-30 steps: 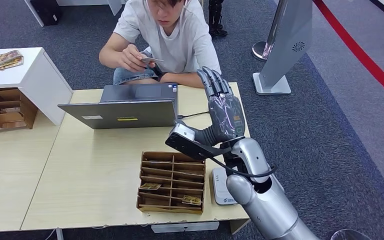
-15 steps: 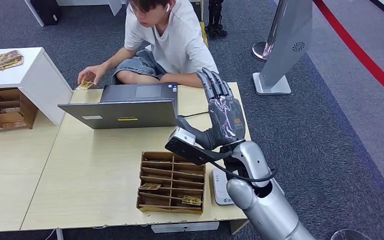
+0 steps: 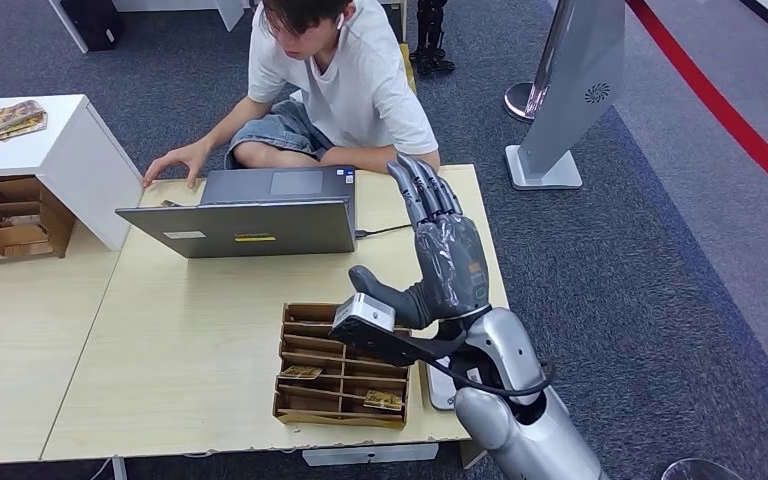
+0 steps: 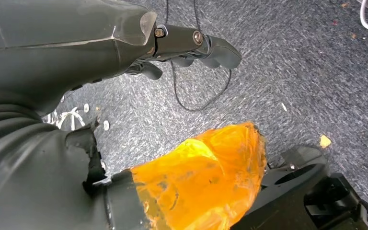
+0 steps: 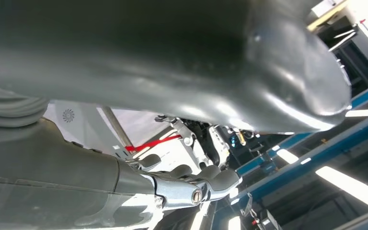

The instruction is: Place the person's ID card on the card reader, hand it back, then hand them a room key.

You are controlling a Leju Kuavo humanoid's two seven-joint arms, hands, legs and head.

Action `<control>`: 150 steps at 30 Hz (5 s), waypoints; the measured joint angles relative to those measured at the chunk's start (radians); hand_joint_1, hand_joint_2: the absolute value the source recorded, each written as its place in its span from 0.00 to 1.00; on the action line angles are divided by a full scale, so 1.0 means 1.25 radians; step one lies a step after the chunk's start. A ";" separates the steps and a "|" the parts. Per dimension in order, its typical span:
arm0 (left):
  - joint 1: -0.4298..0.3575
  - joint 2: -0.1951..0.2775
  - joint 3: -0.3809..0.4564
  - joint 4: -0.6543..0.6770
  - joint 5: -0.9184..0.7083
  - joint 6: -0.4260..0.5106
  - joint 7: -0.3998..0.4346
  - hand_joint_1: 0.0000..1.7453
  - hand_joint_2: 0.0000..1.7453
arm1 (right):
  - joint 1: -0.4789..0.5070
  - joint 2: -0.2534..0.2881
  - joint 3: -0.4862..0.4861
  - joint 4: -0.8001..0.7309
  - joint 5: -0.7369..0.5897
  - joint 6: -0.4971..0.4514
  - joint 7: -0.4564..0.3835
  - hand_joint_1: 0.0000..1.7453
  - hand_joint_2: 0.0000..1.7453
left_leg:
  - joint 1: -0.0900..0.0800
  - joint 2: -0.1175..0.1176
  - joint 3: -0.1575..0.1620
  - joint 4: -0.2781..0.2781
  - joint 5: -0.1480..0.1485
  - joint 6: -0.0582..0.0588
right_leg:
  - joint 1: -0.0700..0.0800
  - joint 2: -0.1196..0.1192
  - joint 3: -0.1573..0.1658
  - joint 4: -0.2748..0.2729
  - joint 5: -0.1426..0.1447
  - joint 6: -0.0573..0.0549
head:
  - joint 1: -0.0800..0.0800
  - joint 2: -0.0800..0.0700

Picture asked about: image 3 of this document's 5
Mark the person's right hand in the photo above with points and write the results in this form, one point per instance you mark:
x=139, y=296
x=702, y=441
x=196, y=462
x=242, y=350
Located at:
x=185, y=158

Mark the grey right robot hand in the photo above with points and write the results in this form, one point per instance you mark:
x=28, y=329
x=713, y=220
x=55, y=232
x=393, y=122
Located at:
x=453, y=265

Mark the wooden card organizer tray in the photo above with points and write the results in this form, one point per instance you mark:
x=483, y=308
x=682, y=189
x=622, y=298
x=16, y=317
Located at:
x=311, y=397

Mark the person's left forearm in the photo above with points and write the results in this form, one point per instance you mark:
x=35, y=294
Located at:
x=371, y=159

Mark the person's right forearm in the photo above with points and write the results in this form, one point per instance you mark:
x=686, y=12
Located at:
x=235, y=126

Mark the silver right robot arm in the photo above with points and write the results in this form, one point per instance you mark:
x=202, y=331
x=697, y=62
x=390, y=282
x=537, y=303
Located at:
x=503, y=351

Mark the white card reader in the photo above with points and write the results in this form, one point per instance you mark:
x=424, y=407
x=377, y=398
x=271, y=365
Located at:
x=438, y=394

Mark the yellow patterned key card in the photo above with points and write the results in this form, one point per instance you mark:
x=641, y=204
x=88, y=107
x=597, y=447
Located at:
x=300, y=372
x=382, y=400
x=314, y=323

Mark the person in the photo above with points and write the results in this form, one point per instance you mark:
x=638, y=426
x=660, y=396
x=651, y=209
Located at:
x=351, y=86

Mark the grey laptop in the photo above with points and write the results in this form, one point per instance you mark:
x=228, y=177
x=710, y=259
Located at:
x=258, y=232

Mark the white cabinet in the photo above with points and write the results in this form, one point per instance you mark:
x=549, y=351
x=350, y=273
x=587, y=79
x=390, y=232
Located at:
x=79, y=166

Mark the white desk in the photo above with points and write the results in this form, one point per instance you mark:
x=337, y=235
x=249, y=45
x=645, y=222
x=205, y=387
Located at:
x=159, y=4

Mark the black box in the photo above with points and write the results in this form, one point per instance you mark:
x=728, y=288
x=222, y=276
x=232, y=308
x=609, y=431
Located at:
x=92, y=23

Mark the brown wooden shelf organizer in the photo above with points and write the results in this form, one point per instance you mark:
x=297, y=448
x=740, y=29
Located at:
x=20, y=235

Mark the stack of patterned cards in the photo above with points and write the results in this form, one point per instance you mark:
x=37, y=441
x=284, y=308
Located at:
x=6, y=119

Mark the beige desk side panel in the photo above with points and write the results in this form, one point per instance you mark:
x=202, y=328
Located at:
x=470, y=454

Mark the white desk crossbar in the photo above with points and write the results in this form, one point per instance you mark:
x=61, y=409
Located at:
x=371, y=455

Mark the grey standing sign panel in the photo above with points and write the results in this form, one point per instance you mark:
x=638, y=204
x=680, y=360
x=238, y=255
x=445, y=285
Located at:
x=576, y=86

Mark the black stand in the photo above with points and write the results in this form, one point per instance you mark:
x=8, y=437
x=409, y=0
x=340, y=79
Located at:
x=432, y=40

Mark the red barrier belt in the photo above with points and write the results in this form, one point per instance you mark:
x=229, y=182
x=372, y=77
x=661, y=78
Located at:
x=722, y=109

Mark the clear plastic dome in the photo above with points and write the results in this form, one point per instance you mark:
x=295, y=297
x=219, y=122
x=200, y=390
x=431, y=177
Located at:
x=702, y=470

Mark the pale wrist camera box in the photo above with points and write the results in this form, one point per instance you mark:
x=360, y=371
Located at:
x=364, y=311

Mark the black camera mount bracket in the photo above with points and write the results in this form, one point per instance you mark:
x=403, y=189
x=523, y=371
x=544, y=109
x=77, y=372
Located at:
x=390, y=348

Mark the chrome stanchion post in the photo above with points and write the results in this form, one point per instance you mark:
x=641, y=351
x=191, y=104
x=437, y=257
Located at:
x=516, y=102

